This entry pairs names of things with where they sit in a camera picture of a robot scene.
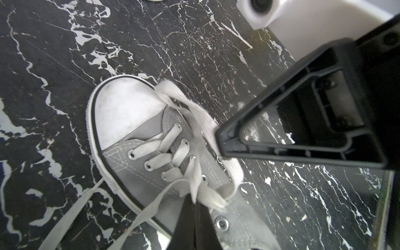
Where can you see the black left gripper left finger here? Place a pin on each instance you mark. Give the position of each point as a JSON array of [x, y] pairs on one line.
[[184, 234]]

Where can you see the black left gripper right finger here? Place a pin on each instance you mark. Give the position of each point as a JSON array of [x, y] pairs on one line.
[[205, 234]]

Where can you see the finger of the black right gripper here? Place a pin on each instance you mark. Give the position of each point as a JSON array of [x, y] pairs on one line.
[[322, 103]]

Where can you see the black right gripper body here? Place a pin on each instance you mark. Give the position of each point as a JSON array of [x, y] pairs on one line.
[[380, 49]]

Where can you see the grey canvas sneaker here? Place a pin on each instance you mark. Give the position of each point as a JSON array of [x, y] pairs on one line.
[[239, 228]]

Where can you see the white shoelace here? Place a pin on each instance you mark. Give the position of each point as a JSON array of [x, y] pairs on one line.
[[149, 144]]

